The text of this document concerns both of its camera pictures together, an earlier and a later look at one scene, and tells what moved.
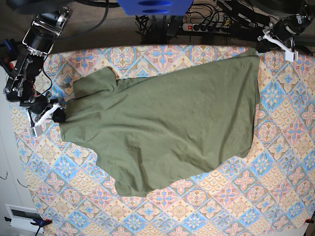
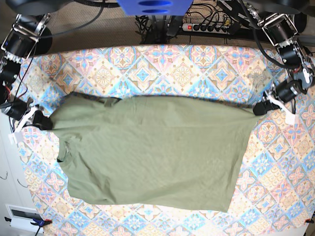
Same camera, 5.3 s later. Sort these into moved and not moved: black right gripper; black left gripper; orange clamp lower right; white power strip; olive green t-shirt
Moved: olive green t-shirt; black left gripper; black right gripper
Not moved: white power strip; orange clamp lower right
